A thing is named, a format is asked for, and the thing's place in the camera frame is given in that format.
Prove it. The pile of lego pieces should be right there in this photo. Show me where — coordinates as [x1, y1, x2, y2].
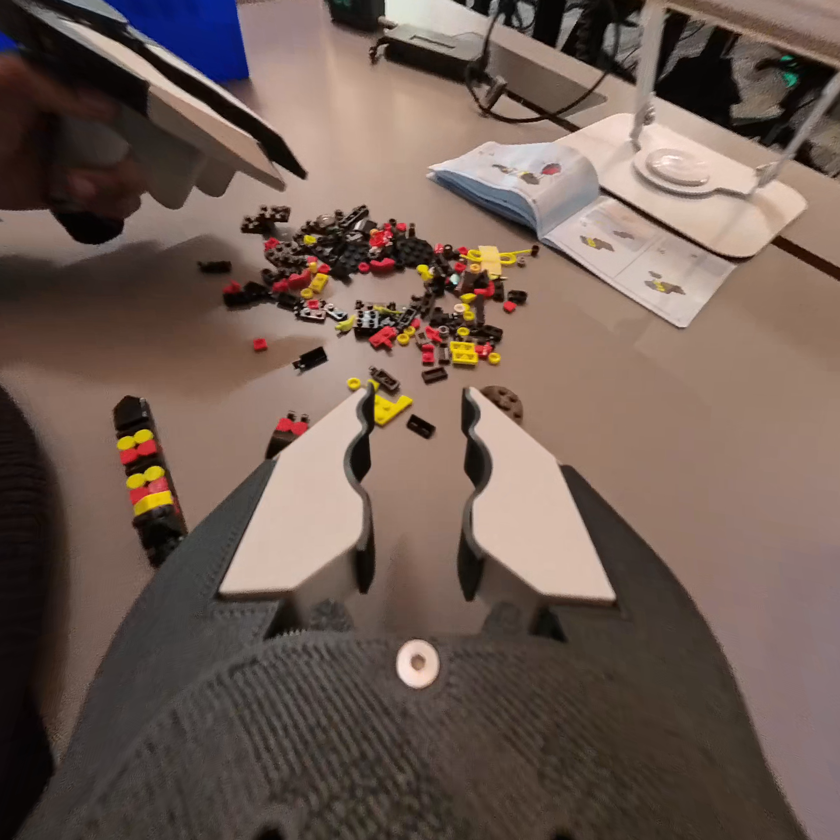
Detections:
[197, 203, 542, 441]

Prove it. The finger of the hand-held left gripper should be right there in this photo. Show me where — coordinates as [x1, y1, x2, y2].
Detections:
[88, 12, 308, 178]
[66, 25, 287, 193]

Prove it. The small red black lego assembly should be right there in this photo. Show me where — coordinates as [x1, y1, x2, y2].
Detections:
[266, 412, 309, 460]

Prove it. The person's left hand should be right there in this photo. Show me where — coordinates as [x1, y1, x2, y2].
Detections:
[0, 56, 142, 212]

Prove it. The white desk stand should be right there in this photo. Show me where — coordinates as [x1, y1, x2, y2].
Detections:
[554, 0, 840, 260]

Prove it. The black power adapter with cable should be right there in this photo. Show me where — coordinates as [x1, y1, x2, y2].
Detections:
[384, 0, 608, 126]

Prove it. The lego instruction booklet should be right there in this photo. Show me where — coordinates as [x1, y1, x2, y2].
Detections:
[427, 141, 737, 328]

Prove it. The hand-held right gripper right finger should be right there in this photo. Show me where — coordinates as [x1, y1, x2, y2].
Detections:
[457, 387, 618, 621]

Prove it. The yellow wedge lego plate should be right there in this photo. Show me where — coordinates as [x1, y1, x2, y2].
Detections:
[373, 392, 414, 427]

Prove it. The dark round lego plate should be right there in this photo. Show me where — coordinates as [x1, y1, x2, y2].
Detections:
[478, 385, 525, 424]

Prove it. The blue storage bin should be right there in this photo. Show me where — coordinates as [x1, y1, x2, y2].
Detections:
[108, 0, 250, 83]

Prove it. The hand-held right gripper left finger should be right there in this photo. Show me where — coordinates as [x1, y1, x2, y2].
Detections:
[218, 384, 376, 621]

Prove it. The long black red yellow lego assembly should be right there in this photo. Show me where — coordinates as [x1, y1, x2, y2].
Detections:
[113, 395, 188, 567]

